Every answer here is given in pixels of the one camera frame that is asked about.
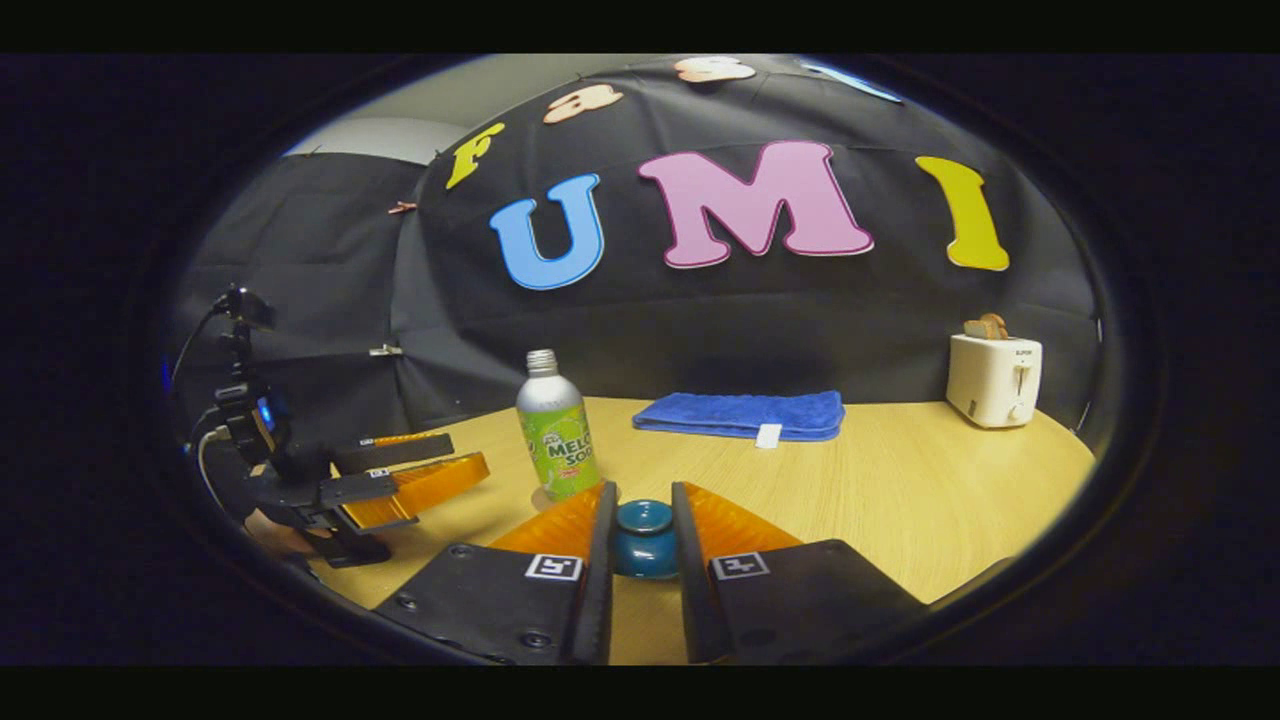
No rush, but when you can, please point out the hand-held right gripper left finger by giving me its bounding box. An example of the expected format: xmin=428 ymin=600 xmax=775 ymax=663
xmin=372 ymin=482 xmax=618 ymax=666

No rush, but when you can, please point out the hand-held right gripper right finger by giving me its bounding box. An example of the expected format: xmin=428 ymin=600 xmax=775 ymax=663
xmin=671 ymin=482 xmax=929 ymax=666

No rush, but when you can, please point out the teal teacup lid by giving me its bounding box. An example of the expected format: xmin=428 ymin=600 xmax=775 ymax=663
xmin=611 ymin=499 xmax=681 ymax=579

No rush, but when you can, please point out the silver green label water bottle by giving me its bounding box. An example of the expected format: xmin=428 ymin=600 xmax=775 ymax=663
xmin=516 ymin=349 xmax=603 ymax=503

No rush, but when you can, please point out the blue towel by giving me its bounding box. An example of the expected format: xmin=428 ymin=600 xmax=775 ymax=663
xmin=632 ymin=390 xmax=846 ymax=443

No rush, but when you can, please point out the black backdrop cloth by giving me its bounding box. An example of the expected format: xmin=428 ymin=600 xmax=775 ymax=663
xmin=170 ymin=55 xmax=1106 ymax=451

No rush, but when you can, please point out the white toaster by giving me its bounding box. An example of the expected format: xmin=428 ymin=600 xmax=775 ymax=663
xmin=946 ymin=333 xmax=1043 ymax=429

